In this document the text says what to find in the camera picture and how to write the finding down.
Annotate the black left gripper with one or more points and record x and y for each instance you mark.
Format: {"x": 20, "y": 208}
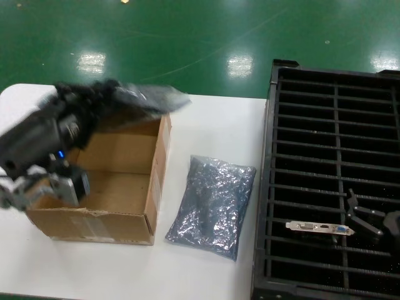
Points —
{"x": 37, "y": 140}

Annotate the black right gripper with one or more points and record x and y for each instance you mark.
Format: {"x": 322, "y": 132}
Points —
{"x": 394, "y": 222}

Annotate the silver anti-static bag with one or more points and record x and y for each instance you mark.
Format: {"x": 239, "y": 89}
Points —
{"x": 212, "y": 206}
{"x": 156, "y": 97}

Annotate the black slotted plastic container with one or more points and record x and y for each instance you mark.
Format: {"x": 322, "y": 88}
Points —
{"x": 328, "y": 140}

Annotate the brown cardboard box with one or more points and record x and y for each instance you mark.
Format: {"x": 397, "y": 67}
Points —
{"x": 93, "y": 222}

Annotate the graphics card with metal bracket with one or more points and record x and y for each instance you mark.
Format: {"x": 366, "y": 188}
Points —
{"x": 312, "y": 226}

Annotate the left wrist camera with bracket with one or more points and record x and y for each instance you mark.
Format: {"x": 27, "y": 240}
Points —
{"x": 62, "y": 187}

